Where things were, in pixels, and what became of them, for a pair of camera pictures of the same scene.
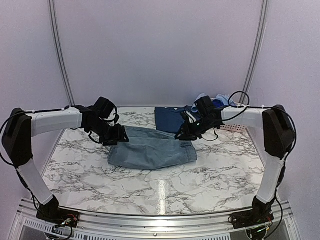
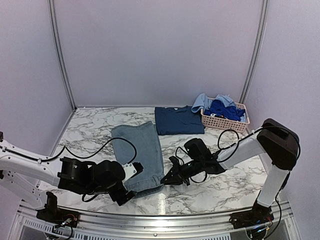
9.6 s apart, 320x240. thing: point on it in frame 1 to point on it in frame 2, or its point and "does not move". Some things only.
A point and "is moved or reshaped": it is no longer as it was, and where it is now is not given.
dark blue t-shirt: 170,120 does not move
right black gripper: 188,134 to 176,179
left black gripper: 118,135 to 117,197
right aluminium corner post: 258,49 does not move
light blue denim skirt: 151,149 is moved or reshaped
